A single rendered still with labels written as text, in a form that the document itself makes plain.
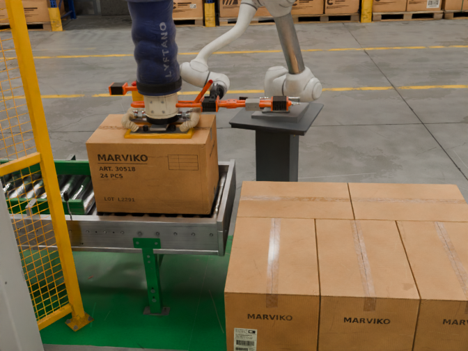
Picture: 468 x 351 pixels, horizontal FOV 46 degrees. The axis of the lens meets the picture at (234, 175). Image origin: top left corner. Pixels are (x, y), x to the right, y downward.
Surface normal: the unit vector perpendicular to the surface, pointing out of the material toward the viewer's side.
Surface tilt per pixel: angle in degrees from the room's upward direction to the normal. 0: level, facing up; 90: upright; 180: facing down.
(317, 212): 0
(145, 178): 90
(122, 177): 90
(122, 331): 0
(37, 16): 93
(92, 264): 0
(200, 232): 90
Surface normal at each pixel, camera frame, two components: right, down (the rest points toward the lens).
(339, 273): -0.03, -0.89
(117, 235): -0.09, 0.46
